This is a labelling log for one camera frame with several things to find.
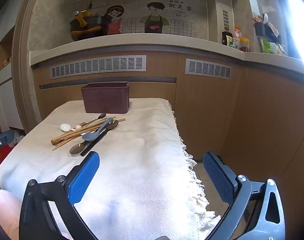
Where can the jar with yellow lid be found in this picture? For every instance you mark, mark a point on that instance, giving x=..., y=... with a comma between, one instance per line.
x=244, y=45

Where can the black wall rack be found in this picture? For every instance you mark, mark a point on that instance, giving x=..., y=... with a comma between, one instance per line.
x=260, y=31

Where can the small wall vent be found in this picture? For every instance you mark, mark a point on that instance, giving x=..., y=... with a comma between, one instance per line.
x=225, y=18

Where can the white ceramic spoon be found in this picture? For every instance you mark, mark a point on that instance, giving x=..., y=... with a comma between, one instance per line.
x=65, y=127

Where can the white fringed cloth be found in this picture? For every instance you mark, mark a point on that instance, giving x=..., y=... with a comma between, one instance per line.
x=132, y=160

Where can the pink clothing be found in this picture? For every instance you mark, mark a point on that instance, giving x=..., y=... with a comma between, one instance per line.
x=4, y=210

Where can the small white spoon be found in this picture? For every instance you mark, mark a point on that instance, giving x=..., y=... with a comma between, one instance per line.
x=78, y=127

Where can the dark sauce bottle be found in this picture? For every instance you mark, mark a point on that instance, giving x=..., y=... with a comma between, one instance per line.
x=227, y=38

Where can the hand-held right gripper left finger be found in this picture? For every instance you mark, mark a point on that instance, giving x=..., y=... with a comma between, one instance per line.
x=84, y=177

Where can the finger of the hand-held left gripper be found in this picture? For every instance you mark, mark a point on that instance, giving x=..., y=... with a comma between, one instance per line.
x=5, y=136

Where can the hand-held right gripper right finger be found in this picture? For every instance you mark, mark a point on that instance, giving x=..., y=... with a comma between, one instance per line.
x=218, y=177

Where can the white cabinet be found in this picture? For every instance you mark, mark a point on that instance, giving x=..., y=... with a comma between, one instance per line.
x=5, y=85

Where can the clear bottle with orange cap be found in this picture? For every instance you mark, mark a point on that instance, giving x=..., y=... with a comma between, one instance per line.
x=236, y=36

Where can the maroon plastic utensil holder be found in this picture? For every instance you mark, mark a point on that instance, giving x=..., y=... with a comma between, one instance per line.
x=107, y=97

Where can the blue-grey plastic spoon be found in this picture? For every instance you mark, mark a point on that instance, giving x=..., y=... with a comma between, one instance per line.
x=90, y=136

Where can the green plastic bag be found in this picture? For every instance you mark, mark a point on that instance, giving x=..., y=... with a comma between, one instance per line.
x=267, y=47

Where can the short grey vent grille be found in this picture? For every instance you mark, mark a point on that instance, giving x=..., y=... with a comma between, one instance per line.
x=207, y=68

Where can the red plastic object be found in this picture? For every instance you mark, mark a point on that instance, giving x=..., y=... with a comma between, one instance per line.
x=2, y=162

